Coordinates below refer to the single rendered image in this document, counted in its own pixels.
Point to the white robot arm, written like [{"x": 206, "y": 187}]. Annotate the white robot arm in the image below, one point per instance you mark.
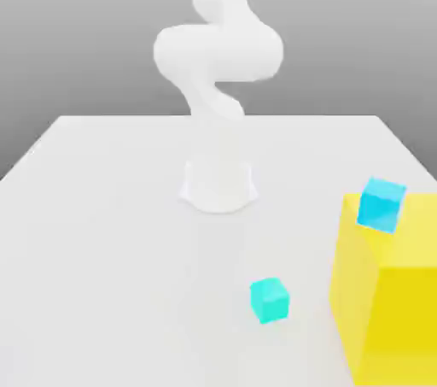
[{"x": 218, "y": 52}]

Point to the small cyan cube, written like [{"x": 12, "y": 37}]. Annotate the small cyan cube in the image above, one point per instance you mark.
[{"x": 379, "y": 207}]

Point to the large yellow box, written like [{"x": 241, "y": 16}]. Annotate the large yellow box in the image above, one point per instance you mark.
[{"x": 392, "y": 308}]

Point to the small turquoise cube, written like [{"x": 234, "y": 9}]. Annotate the small turquoise cube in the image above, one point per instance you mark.
[{"x": 269, "y": 301}]

